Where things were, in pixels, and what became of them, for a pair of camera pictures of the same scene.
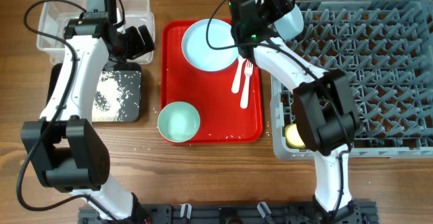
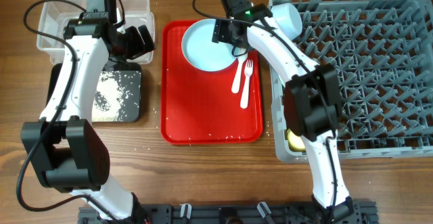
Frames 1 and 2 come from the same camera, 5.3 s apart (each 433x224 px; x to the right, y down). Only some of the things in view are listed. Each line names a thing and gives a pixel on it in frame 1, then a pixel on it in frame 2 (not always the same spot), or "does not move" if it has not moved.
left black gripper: (148, 41) does not move
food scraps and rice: (118, 97) does not move
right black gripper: (277, 5) to (222, 31)
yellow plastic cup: (293, 138) does not move
